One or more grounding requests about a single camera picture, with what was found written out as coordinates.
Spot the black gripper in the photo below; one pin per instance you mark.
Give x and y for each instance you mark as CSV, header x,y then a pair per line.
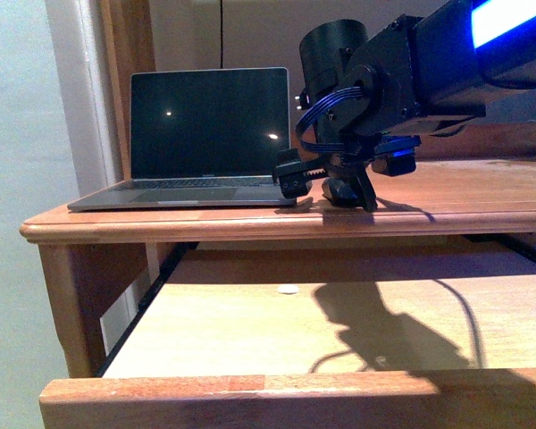
x,y
342,160

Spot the dark grey computer mouse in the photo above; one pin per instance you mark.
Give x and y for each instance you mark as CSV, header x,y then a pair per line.
x,y
339,193

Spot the wooden keyboard tray drawer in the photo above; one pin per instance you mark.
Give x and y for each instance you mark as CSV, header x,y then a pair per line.
x,y
445,338

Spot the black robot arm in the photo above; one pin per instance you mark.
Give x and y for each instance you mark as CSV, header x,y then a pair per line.
x,y
368,100

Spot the grey laptop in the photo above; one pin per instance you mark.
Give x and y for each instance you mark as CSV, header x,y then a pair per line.
x,y
207,138

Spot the wooden desk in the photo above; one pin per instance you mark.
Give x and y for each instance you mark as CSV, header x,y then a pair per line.
x,y
481,181

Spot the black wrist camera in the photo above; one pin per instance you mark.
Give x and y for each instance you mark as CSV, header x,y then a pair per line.
x,y
395,156

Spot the black left slide rail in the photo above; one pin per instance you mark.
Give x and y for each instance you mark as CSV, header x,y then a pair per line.
x,y
167,267

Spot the black drawer slide rail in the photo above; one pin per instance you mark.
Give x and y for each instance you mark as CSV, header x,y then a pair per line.
x,y
523,249

